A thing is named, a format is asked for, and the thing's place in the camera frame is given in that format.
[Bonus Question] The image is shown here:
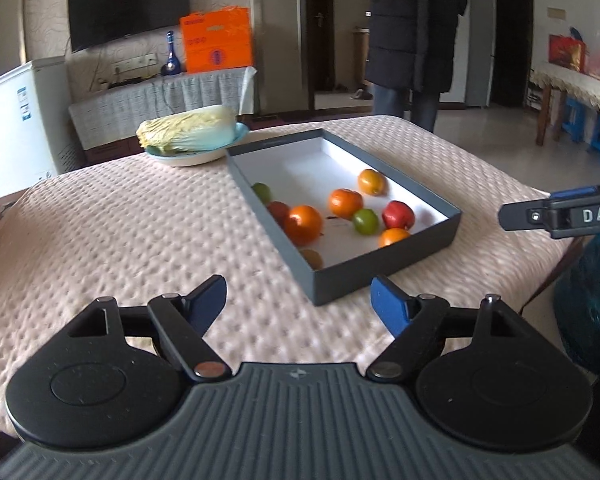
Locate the red tomato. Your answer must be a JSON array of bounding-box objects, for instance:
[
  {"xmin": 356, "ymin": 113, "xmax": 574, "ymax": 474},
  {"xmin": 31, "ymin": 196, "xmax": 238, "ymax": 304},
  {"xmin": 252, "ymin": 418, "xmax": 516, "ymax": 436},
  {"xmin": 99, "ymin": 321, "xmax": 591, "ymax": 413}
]
[{"xmin": 378, "ymin": 228, "xmax": 411, "ymax": 247}]

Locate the dark red fruit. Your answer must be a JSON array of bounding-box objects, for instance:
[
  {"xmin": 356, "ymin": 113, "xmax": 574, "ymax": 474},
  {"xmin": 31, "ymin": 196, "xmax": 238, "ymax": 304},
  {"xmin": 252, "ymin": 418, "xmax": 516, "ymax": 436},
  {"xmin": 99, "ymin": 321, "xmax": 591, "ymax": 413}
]
[{"xmin": 381, "ymin": 200, "xmax": 416, "ymax": 230}]

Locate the brown kiwi like fruit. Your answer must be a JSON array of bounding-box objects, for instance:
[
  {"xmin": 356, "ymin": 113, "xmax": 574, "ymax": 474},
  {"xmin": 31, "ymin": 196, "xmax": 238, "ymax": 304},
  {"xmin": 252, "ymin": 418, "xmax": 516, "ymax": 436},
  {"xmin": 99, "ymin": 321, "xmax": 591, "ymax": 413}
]
[{"xmin": 300, "ymin": 248, "xmax": 324, "ymax": 270}]

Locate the orange kumquat fruit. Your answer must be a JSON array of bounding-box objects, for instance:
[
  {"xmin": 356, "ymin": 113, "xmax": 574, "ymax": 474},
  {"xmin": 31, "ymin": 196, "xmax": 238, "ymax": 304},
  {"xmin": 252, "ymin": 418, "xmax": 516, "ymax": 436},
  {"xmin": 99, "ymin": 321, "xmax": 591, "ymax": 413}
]
[{"xmin": 328, "ymin": 188, "xmax": 364, "ymax": 220}]

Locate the small red fruit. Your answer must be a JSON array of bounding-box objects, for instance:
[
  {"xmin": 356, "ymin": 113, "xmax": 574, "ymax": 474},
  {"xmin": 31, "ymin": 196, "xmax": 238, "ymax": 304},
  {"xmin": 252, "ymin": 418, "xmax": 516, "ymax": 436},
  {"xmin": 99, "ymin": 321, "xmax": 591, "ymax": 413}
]
[{"xmin": 266, "ymin": 200, "xmax": 290, "ymax": 228}]

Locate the yellow orange fruit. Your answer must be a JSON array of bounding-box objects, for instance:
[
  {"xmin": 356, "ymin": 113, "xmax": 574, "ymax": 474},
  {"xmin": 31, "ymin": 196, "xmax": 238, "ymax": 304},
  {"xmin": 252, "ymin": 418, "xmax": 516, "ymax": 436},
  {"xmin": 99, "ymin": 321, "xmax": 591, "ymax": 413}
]
[{"xmin": 358, "ymin": 168, "xmax": 387, "ymax": 196}]

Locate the orange tomato with stem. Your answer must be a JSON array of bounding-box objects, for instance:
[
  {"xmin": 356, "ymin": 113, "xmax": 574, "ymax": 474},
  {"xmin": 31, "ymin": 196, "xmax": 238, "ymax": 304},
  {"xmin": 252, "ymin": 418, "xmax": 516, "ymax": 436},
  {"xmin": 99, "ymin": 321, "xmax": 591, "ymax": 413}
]
[{"xmin": 283, "ymin": 205, "xmax": 323, "ymax": 246}]

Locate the green fruit with stem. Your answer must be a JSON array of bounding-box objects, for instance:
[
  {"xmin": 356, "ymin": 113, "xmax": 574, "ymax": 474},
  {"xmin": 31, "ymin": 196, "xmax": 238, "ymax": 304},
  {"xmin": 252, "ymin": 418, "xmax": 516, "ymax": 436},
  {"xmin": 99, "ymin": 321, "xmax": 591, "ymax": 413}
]
[{"xmin": 251, "ymin": 182, "xmax": 272, "ymax": 205}]

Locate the teal plastic bag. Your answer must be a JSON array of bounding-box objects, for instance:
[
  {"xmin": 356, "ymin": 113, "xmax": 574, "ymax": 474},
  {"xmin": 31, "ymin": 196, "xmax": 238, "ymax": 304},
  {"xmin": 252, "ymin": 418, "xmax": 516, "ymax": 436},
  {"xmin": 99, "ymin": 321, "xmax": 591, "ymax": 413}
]
[{"xmin": 553, "ymin": 235, "xmax": 600, "ymax": 376}]

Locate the pink quilted table cover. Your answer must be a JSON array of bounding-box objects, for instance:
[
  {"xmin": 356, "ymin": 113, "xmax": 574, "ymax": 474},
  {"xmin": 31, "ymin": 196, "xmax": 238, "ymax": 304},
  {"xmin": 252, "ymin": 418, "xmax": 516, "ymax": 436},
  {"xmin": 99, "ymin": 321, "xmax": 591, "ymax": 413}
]
[{"xmin": 0, "ymin": 116, "xmax": 570, "ymax": 432}]

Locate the grey white cardboard box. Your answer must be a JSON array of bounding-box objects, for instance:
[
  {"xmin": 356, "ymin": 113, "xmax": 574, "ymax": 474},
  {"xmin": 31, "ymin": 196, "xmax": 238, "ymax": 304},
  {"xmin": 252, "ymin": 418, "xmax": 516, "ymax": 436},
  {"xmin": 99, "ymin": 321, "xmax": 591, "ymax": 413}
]
[{"xmin": 227, "ymin": 129, "xmax": 462, "ymax": 306}]

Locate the wooden side table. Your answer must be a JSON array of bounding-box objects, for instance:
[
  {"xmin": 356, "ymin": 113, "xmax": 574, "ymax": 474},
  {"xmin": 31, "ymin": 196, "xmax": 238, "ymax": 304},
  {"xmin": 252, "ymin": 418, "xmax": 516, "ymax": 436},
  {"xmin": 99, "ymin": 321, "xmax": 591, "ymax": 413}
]
[{"xmin": 528, "ymin": 62, "xmax": 600, "ymax": 148}]

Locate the light blue plate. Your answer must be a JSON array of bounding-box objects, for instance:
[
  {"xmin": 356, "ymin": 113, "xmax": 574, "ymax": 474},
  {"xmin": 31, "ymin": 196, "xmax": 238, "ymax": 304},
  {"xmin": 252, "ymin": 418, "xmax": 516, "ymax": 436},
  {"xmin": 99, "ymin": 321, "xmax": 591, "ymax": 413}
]
[{"xmin": 145, "ymin": 122, "xmax": 250, "ymax": 167}]

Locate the red gift bag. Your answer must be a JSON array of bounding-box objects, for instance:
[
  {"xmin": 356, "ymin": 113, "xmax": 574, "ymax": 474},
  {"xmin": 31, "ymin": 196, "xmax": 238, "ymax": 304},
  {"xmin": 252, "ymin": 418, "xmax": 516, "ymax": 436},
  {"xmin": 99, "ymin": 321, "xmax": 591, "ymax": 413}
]
[{"xmin": 548, "ymin": 35, "xmax": 586, "ymax": 73}]

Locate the napa cabbage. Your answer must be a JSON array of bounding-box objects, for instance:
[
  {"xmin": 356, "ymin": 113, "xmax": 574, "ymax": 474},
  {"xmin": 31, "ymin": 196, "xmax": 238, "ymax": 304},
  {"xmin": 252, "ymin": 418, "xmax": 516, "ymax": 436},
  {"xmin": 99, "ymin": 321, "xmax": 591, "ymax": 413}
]
[{"xmin": 136, "ymin": 105, "xmax": 237, "ymax": 155}]

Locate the tv stand with cloth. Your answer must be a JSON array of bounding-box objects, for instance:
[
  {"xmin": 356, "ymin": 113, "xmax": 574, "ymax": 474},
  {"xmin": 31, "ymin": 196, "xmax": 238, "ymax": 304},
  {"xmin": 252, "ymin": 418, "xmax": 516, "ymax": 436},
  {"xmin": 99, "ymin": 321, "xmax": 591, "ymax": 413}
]
[{"xmin": 69, "ymin": 66, "xmax": 257, "ymax": 151}]

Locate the person in black coat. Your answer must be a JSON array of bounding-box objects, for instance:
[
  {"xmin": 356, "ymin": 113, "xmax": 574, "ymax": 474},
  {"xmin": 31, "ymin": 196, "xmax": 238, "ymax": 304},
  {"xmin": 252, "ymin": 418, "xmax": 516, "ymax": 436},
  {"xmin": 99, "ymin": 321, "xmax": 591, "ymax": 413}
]
[{"xmin": 365, "ymin": 0, "xmax": 468, "ymax": 132}]

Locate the white chest freezer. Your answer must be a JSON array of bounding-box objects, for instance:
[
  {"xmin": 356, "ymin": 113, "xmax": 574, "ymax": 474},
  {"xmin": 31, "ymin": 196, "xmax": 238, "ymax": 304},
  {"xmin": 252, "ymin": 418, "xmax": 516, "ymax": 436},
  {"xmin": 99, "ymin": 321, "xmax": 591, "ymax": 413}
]
[{"xmin": 0, "ymin": 58, "xmax": 84, "ymax": 197}]

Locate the blue glass bottle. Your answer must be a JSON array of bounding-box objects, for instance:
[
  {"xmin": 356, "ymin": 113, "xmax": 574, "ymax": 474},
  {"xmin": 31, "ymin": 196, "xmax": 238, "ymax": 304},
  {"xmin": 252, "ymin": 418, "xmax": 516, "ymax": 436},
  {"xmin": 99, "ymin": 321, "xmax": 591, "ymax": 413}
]
[{"xmin": 160, "ymin": 30, "xmax": 182, "ymax": 77}]

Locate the orange gift box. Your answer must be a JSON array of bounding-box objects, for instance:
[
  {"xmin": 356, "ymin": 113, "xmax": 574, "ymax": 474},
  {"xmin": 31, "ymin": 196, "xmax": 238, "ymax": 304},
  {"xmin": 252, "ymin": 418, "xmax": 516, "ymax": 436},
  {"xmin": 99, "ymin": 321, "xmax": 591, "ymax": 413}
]
[{"xmin": 180, "ymin": 6, "xmax": 253, "ymax": 74}]

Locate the black wall television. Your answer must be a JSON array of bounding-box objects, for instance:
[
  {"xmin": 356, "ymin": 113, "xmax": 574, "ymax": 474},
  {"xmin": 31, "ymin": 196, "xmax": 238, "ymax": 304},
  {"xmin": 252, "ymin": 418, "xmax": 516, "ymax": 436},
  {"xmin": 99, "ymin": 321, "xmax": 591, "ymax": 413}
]
[{"xmin": 67, "ymin": 0, "xmax": 189, "ymax": 52}]

